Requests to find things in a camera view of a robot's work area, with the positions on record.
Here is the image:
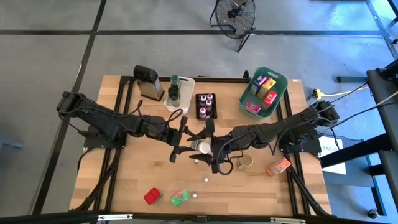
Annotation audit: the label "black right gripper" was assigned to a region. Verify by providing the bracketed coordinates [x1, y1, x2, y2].
[187, 118, 239, 175]

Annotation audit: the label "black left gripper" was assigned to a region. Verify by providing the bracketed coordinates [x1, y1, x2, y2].
[164, 115, 203, 164]

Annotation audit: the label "white-lidded seasoning jar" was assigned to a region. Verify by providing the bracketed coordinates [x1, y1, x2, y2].
[190, 139, 212, 156]

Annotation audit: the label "tan-lidded seasoning jar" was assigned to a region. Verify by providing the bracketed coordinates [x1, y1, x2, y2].
[238, 152, 254, 169]

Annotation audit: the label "black slotted plastic basket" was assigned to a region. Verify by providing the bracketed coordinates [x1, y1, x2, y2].
[195, 92, 218, 121]

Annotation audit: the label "white plastic bin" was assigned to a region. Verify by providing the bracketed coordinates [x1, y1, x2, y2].
[164, 76, 196, 114]

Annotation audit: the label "pink cereal box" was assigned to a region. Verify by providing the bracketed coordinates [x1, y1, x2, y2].
[244, 100, 262, 114]

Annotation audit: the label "teal plastic bin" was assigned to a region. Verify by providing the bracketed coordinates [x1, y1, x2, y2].
[238, 67, 289, 121]

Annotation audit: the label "red flip-top container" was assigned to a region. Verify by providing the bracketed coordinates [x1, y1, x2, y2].
[143, 187, 163, 205]

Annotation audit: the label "small orange box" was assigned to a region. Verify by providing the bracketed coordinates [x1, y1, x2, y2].
[266, 157, 292, 177]

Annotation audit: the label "small red cereal box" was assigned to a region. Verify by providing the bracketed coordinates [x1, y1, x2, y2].
[259, 88, 279, 110]

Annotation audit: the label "yellow Corn Pops box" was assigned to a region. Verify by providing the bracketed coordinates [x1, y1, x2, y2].
[257, 77, 277, 100]

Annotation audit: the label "green Apple Jacks box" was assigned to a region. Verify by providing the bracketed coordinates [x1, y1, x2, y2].
[170, 189, 191, 207]

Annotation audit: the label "metal box grater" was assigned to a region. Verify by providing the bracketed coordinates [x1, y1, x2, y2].
[132, 64, 165, 102]

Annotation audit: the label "blue Frosted Flakes box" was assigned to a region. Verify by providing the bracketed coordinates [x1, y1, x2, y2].
[250, 74, 266, 96]

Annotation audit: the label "white sign green letters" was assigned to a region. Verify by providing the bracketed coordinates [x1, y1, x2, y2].
[318, 136, 347, 175]

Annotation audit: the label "black floor fan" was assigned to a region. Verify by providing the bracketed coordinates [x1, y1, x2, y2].
[208, 0, 257, 53]

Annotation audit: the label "black front crossbar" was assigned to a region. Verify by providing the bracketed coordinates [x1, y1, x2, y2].
[0, 210, 398, 224]

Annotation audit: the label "black work desk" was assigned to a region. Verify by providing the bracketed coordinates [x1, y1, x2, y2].
[319, 58, 398, 217]

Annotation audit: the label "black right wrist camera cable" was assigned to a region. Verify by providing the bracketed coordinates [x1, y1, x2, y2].
[216, 136, 245, 176]

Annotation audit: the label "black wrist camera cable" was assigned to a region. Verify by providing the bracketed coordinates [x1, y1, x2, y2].
[166, 108, 184, 125]
[216, 136, 245, 176]

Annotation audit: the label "black left wrist camera cable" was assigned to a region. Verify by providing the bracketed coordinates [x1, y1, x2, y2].
[166, 108, 184, 125]

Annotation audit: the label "black aluminium rig frame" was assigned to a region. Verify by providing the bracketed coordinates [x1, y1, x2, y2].
[68, 70, 333, 217]

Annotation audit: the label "yellow extension cord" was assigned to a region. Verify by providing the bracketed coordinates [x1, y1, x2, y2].
[312, 86, 369, 100]

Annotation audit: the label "grey floor bracket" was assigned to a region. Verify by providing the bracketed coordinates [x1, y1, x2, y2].
[0, 140, 25, 150]

